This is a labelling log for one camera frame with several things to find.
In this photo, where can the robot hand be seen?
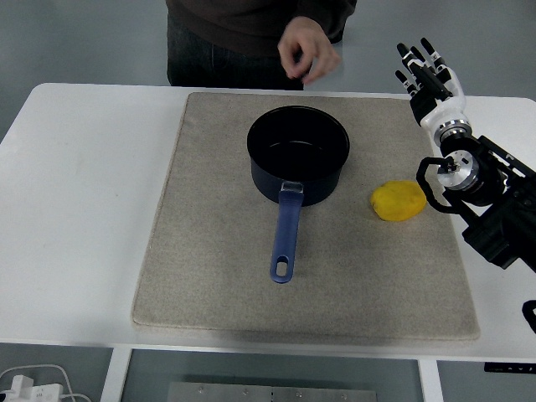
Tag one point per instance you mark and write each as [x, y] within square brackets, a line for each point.
[444, 109]

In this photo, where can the yellow potato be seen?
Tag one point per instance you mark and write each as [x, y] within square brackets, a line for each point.
[398, 200]

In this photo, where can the person's hand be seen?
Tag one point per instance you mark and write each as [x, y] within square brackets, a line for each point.
[307, 46]

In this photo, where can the person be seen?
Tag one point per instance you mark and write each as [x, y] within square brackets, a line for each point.
[234, 37]

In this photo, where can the black table control panel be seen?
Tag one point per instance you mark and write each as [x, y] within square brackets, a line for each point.
[508, 367]

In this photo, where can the beige fabric mat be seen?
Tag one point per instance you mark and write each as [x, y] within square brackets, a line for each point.
[218, 259]

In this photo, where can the white table leg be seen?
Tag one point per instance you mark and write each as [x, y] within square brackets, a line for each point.
[431, 383]
[114, 377]

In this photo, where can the grey metal plate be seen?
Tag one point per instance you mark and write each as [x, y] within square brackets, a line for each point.
[272, 393]

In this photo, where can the white power strip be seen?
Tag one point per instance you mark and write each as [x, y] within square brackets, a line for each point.
[35, 391]

